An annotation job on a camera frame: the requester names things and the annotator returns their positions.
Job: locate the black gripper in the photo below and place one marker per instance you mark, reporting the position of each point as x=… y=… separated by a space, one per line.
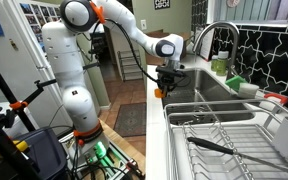
x=166 y=77

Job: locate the orange bowl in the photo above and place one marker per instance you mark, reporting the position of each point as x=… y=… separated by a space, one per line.
x=159 y=93

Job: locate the curved steel faucet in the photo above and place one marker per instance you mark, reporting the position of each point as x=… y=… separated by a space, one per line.
x=233 y=36

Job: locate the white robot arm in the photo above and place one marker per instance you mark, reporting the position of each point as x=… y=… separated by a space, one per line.
x=78 y=16

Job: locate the stainless steel sink basin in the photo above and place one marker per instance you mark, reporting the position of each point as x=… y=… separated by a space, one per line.
x=200 y=86

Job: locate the patterned floor rug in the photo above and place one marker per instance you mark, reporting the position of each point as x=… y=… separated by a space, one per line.
x=131 y=120

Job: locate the short green soap bottle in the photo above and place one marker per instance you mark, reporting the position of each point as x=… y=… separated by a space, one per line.
x=214 y=63

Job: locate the green sponge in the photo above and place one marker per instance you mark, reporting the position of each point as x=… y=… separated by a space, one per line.
x=234 y=82

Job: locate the white sponge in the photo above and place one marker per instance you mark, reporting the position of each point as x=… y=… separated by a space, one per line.
x=247 y=90

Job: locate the white red brush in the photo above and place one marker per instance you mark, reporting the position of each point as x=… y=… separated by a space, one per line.
x=270 y=99

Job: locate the metal dish rack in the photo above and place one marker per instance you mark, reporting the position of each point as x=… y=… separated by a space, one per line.
x=265 y=136

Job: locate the dark blue bin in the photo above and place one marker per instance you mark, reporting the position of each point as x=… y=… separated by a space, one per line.
x=34 y=156

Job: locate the white refrigerator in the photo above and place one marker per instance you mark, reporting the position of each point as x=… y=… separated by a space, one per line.
x=23 y=59

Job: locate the metal wire shelf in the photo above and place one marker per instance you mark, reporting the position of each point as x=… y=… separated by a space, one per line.
x=129 y=61

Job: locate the black handled utensil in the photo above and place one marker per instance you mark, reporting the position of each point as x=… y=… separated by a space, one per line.
x=212 y=146

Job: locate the black camera tripod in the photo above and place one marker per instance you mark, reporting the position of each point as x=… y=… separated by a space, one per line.
x=8 y=149

